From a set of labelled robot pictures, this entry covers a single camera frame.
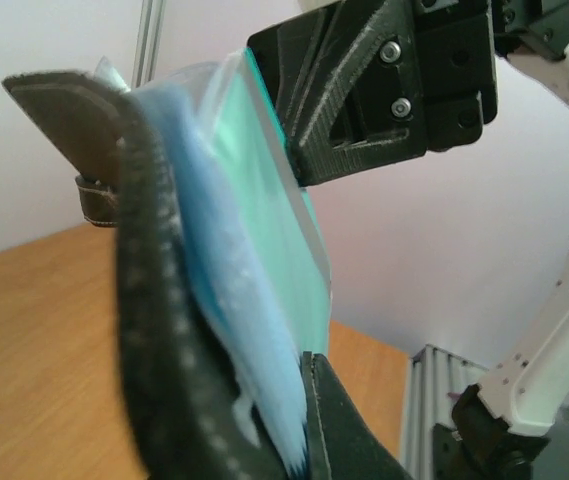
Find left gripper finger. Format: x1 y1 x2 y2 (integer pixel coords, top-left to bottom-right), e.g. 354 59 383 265
301 352 410 480

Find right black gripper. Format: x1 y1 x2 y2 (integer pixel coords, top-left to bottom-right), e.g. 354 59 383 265
247 1 497 187

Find black leather card holder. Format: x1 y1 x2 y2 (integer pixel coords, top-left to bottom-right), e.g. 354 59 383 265
1 54 333 480

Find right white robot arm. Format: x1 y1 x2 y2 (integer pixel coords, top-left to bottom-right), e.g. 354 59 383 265
310 62 569 416

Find aluminium frame rails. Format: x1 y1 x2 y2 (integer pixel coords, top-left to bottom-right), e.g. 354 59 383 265
399 345 486 479

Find right aluminium corner post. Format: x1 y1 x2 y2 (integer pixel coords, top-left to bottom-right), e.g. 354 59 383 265
131 0 166 88

